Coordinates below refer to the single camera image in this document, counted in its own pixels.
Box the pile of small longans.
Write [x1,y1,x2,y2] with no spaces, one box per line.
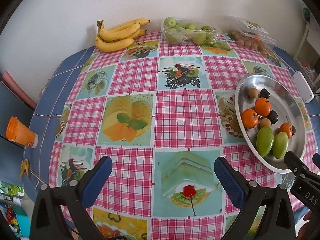
[229,29,268,52]

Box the yellow banana peel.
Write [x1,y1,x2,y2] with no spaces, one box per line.
[19,159,31,178]

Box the dark green ornament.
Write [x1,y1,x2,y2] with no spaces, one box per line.
[302,6,312,23]

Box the bunch of yellow bananas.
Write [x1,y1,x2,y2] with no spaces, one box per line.
[94,18,151,52]

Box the white cable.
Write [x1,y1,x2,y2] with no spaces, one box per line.
[274,51,297,74]

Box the white plastic bag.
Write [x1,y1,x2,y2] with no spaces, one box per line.
[301,61,316,77]

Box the pink checkered tablecloth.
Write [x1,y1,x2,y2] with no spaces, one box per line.
[49,30,314,240]

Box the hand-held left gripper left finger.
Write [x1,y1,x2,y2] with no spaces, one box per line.
[30,156,113,240]

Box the colourful printed box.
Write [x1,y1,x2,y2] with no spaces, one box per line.
[0,180,30,238]

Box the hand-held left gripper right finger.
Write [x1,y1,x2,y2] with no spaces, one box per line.
[214,156,297,240]

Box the white power box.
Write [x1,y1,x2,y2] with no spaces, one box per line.
[292,71,315,103]

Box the large metal bowl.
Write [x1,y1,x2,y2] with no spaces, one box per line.
[234,74,307,174]

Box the checked fruit-print tablecloth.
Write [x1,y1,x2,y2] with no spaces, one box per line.
[21,46,320,230]

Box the orange plastic cup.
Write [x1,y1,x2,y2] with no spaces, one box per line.
[5,116,39,149]

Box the white shelf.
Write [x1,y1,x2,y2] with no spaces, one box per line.
[292,22,320,85]

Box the clear plastic fruit box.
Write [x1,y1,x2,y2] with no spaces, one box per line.
[226,16,278,53]

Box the bag of green jujubes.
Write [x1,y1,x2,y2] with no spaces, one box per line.
[161,17,223,46]

